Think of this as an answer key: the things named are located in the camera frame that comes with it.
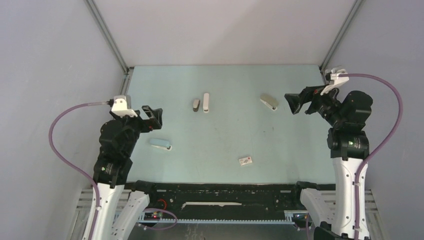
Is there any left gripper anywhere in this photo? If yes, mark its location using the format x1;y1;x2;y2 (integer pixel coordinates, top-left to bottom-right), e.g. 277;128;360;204
110;104;162;156

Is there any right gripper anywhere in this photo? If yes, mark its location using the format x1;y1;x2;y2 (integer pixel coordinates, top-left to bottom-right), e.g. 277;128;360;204
284;81;345;127

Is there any beige stapler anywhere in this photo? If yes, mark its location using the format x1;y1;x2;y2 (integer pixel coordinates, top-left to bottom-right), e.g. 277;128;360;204
260;93;279;112

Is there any light blue stapler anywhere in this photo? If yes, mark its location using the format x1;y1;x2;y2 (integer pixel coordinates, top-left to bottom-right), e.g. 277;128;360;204
149;138;173;151

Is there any small grey stapler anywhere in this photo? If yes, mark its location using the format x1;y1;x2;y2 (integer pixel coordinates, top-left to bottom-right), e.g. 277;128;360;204
192;98;201;112

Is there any white stapler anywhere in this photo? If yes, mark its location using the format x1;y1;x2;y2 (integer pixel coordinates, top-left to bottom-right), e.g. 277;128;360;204
202;92;210;113

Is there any white staple box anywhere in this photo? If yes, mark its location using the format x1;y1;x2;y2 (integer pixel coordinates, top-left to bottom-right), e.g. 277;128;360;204
238;156;253;166

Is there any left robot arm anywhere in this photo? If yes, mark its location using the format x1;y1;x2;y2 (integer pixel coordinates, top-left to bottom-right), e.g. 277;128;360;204
82;105;163;240

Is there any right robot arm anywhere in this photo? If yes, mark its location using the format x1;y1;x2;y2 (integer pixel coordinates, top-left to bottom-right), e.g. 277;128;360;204
284;85;373;240

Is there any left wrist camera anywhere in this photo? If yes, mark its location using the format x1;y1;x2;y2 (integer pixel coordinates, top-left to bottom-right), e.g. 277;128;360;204
111;95;138;118

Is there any left aluminium frame post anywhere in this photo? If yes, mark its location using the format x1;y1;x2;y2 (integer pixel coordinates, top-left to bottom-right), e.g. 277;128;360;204
84;0;134;95

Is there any aluminium frame post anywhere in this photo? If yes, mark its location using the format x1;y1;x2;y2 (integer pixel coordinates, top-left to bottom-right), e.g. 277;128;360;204
319;0;366;73
84;0;134;95

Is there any right aluminium frame post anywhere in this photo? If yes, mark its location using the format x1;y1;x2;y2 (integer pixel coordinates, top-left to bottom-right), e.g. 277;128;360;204
319;0;366;73

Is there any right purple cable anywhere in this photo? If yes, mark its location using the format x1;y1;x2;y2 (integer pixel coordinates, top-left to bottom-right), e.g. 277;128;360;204
344;73;404;240

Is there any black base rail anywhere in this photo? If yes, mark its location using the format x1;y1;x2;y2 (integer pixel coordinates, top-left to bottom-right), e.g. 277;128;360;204
124;180;339;222

